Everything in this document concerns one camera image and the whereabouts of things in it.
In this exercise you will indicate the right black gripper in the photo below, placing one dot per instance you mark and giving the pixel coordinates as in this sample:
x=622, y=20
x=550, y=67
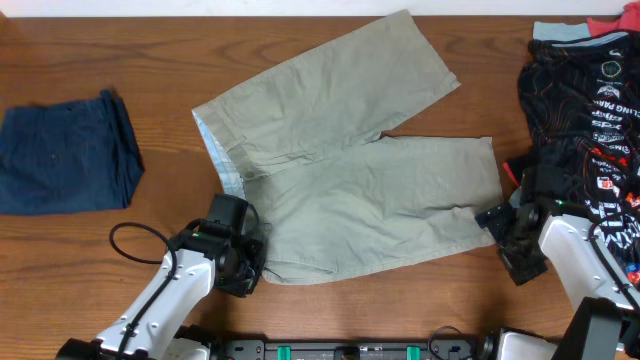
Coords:
x=523, y=268

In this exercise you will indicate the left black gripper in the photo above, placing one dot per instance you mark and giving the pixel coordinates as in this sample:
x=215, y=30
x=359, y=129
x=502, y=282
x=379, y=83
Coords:
x=247, y=281

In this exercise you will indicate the khaki cargo shorts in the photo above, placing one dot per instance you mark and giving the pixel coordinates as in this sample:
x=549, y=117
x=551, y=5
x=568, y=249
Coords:
x=308, y=144

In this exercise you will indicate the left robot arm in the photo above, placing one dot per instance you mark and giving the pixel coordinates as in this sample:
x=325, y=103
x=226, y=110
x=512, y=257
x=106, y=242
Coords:
x=223, y=251

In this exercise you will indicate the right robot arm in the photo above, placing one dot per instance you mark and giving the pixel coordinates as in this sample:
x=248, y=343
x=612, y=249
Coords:
x=550, y=227

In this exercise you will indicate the black printed cycling jersey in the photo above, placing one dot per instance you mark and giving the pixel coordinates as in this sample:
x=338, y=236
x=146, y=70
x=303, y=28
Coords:
x=581, y=103

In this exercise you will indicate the folded navy blue shorts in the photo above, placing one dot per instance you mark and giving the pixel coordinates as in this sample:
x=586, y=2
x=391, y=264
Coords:
x=70, y=157

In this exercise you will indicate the light blue cloth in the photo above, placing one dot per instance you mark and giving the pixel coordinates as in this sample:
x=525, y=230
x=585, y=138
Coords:
x=563, y=32

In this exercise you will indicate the red cloth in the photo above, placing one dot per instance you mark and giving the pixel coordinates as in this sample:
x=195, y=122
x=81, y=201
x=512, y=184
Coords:
x=628, y=21

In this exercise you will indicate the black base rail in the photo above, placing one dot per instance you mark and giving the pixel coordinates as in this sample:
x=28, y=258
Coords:
x=447, y=343

